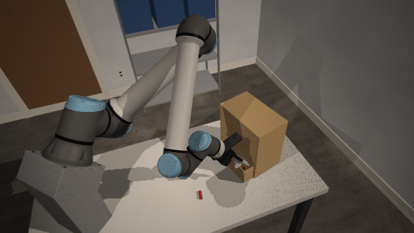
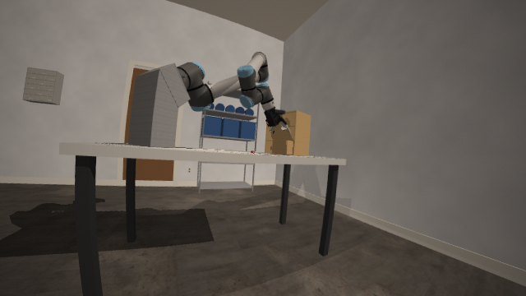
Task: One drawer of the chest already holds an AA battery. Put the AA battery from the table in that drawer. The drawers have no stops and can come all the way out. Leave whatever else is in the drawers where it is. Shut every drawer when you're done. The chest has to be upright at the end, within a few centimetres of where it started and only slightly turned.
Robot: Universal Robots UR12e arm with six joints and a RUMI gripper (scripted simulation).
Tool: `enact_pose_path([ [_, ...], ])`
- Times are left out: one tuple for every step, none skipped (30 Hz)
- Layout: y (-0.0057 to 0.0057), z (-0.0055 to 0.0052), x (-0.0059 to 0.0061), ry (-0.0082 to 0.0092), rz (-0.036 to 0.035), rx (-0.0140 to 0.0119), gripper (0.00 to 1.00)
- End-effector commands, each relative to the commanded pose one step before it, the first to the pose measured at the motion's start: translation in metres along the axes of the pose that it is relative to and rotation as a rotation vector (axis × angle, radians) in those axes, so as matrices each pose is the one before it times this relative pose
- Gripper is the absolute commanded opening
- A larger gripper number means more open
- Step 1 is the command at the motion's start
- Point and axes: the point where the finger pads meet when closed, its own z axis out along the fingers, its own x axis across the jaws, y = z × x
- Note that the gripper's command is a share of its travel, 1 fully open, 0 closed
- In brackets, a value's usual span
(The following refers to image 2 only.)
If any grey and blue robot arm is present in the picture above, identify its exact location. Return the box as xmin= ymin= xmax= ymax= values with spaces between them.
xmin=177 ymin=52 xmax=276 ymax=112

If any tan wooden chest of drawers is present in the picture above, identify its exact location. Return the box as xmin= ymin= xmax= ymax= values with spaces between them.
xmin=283 ymin=110 xmax=311 ymax=156

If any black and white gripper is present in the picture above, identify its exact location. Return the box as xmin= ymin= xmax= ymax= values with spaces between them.
xmin=264 ymin=107 xmax=291 ymax=134

